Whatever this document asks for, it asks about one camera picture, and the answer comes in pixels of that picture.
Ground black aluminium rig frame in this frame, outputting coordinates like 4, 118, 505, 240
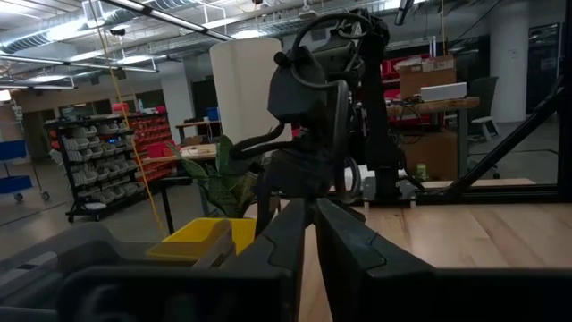
357, 0, 572, 207

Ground wooden top desk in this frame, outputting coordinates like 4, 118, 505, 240
384, 96, 482, 182

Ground small brown cardboard box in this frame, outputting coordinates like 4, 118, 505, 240
398, 55, 458, 101

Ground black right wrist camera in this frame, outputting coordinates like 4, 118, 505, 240
279, 106, 345, 156

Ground white flat box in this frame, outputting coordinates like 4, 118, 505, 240
418, 81, 468, 104

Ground large brown cardboard box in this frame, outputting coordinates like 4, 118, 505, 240
400, 129, 462, 181

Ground snake plant white pot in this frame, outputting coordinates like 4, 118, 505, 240
166, 133, 272, 220

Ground dark office chair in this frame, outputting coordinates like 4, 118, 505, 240
464, 75, 501, 143

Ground yellow plastic basket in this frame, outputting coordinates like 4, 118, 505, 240
145, 216, 259, 264

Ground yellow rope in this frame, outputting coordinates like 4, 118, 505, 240
95, 0, 167, 238

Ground blue cart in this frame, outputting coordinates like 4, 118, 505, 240
0, 138, 51, 202

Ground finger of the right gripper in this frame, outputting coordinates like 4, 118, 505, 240
255, 172, 281, 234

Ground black rack grey bins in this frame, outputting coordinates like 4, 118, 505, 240
43, 114, 151, 224

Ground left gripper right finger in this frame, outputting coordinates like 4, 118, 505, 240
314, 198, 572, 322

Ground grey plastic basket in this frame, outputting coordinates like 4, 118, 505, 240
0, 250, 62, 299
0, 221, 162, 322

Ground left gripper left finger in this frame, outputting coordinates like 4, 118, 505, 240
55, 198, 310, 322

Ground shelving with red bins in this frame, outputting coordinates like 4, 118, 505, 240
127, 111, 180, 182

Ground light wooden table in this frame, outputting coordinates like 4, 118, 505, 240
141, 141, 220, 167

